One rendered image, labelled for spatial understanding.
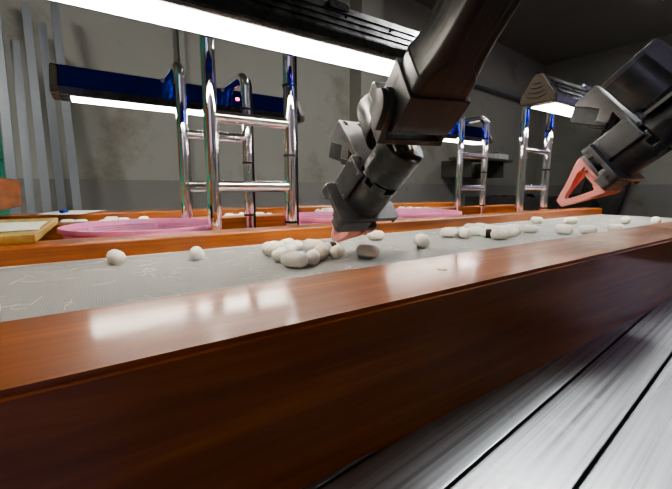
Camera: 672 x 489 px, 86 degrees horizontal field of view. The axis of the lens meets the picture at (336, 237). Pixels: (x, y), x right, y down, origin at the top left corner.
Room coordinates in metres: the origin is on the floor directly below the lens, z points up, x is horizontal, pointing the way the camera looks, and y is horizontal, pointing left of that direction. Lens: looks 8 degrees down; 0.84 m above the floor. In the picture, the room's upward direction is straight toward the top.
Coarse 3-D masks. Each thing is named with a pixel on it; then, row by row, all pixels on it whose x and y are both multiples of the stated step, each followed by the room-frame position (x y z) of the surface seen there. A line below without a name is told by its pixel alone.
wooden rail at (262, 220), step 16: (416, 208) 1.31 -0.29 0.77; (432, 208) 1.32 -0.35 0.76; (448, 208) 1.37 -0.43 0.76; (464, 208) 1.42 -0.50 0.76; (496, 208) 1.53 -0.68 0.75; (512, 208) 1.60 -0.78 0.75; (64, 224) 0.73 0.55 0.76; (128, 224) 0.79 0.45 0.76; (224, 224) 0.90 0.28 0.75; (240, 224) 0.92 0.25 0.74; (256, 224) 0.95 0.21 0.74; (272, 224) 0.97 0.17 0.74
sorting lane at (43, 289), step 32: (544, 224) 0.97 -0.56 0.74; (576, 224) 0.97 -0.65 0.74; (608, 224) 0.97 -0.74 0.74; (640, 224) 0.97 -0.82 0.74; (128, 256) 0.50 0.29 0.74; (160, 256) 0.51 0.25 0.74; (224, 256) 0.51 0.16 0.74; (256, 256) 0.51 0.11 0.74; (352, 256) 0.51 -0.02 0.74; (384, 256) 0.51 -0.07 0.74; (416, 256) 0.51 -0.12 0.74; (0, 288) 0.34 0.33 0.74; (32, 288) 0.34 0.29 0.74; (64, 288) 0.34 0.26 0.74; (96, 288) 0.34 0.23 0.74; (128, 288) 0.34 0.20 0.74; (160, 288) 0.34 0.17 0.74; (192, 288) 0.34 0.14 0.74; (0, 320) 0.25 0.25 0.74
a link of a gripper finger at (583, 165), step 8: (584, 160) 0.56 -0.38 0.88; (592, 160) 0.56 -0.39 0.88; (576, 168) 0.57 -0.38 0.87; (584, 168) 0.56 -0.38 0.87; (592, 168) 0.55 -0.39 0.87; (600, 168) 0.56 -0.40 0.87; (576, 176) 0.58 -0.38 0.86; (592, 176) 0.56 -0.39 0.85; (568, 184) 0.59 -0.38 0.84; (568, 192) 0.59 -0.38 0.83; (592, 192) 0.55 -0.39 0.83; (600, 192) 0.54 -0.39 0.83; (608, 192) 0.53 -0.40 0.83; (560, 200) 0.60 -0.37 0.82; (568, 200) 0.59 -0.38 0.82; (576, 200) 0.58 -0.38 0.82; (584, 200) 0.57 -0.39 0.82
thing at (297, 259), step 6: (288, 252) 0.43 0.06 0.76; (294, 252) 0.43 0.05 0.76; (300, 252) 0.43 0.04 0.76; (282, 258) 0.43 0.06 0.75; (288, 258) 0.43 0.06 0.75; (294, 258) 0.42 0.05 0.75; (300, 258) 0.42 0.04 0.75; (306, 258) 0.43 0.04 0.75; (288, 264) 0.43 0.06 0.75; (294, 264) 0.42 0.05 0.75; (300, 264) 0.42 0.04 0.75; (306, 264) 0.43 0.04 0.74
